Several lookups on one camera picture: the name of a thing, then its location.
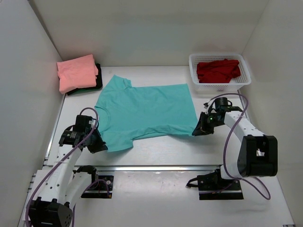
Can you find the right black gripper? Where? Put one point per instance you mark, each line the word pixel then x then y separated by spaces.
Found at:
pixel 201 128

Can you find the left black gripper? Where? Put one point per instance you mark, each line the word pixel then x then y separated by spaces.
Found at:
pixel 100 144

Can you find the teal t shirt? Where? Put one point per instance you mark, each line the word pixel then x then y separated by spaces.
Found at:
pixel 128 113

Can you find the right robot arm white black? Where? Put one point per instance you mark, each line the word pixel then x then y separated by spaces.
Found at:
pixel 257 156

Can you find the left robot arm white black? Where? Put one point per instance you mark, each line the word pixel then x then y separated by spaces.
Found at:
pixel 52 202

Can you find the green folded t shirt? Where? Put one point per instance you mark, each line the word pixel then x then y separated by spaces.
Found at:
pixel 82 90

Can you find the white plastic basket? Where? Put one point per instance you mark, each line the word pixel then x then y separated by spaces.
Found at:
pixel 234 84

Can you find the red t shirt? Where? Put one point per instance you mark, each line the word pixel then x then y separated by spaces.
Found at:
pixel 222 71

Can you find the black folded t shirt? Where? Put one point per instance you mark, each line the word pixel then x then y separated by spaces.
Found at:
pixel 99 82

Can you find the pink folded t shirt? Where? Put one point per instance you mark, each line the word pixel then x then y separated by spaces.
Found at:
pixel 77 73

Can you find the aluminium rail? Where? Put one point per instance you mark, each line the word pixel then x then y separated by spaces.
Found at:
pixel 155 168

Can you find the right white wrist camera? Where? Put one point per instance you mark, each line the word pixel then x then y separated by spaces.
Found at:
pixel 208 106

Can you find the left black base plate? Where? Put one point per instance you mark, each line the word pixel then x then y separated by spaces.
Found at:
pixel 102 186

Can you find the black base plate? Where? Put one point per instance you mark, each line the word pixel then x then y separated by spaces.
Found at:
pixel 102 186
pixel 212 187

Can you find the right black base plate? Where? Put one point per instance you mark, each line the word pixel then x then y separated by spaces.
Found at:
pixel 212 187

